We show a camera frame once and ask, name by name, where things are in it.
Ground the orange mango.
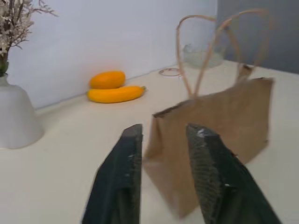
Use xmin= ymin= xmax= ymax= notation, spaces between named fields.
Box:
xmin=89 ymin=70 xmax=126 ymax=90

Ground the pink wire ring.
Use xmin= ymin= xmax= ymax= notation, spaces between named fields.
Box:
xmin=159 ymin=67 xmax=184 ymax=77

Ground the white frosted glass vase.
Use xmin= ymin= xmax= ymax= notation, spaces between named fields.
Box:
xmin=0 ymin=73 xmax=45 ymax=150

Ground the clear glass bowl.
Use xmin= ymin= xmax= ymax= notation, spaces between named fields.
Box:
xmin=182 ymin=43 xmax=226 ymax=69

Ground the brown paper bag with handles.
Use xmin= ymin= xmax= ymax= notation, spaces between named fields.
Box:
xmin=142 ymin=8 xmax=275 ymax=220

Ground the yellow zucchini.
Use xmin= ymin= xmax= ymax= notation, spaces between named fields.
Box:
xmin=87 ymin=85 xmax=147 ymax=104

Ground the dried white flower bouquet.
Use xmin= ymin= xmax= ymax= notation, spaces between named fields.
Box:
xmin=0 ymin=0 xmax=59 ymax=77

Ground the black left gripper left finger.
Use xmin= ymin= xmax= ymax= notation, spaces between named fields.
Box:
xmin=81 ymin=124 xmax=144 ymax=224

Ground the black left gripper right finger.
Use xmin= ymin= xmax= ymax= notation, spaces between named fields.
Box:
xmin=186 ymin=123 xmax=282 ymax=224

